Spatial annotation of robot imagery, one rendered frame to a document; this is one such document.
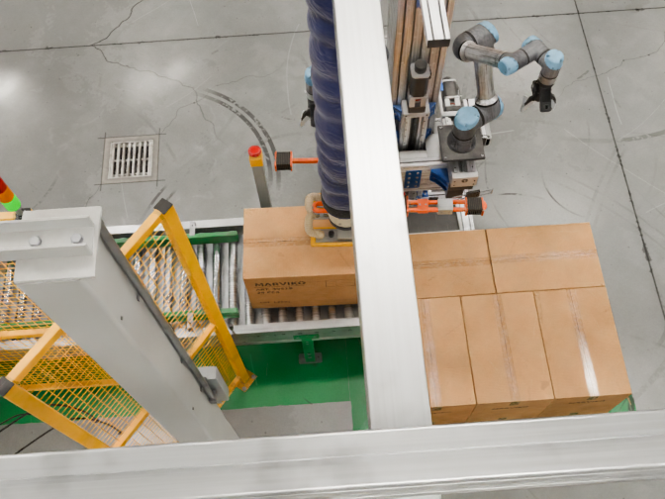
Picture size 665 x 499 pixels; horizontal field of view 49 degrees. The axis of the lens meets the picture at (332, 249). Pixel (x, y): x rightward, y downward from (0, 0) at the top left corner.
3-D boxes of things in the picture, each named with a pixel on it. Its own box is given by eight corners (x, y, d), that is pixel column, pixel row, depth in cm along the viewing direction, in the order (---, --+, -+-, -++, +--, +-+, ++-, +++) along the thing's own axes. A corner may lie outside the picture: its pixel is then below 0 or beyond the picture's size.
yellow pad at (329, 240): (310, 247, 349) (310, 242, 344) (311, 229, 353) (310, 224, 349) (381, 247, 348) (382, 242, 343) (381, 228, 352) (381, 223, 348)
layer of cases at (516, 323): (394, 427, 407) (398, 410, 371) (378, 265, 451) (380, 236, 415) (608, 412, 408) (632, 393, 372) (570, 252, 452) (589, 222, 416)
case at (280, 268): (252, 308, 397) (242, 278, 361) (252, 243, 414) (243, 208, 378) (362, 303, 396) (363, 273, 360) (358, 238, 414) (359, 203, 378)
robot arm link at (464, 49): (438, 41, 339) (506, 57, 299) (457, 31, 341) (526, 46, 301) (444, 63, 345) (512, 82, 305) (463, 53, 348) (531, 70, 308)
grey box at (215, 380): (177, 404, 281) (158, 382, 254) (177, 390, 283) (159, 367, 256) (229, 400, 281) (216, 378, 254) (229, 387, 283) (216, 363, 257)
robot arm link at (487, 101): (468, 122, 378) (458, 28, 340) (491, 108, 381) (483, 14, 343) (483, 132, 370) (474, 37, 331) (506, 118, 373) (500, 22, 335)
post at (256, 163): (268, 245, 475) (248, 159, 385) (267, 235, 478) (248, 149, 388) (278, 244, 475) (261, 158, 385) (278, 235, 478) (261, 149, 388)
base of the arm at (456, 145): (444, 130, 386) (446, 119, 377) (473, 128, 386) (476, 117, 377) (448, 153, 379) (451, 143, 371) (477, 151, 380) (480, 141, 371)
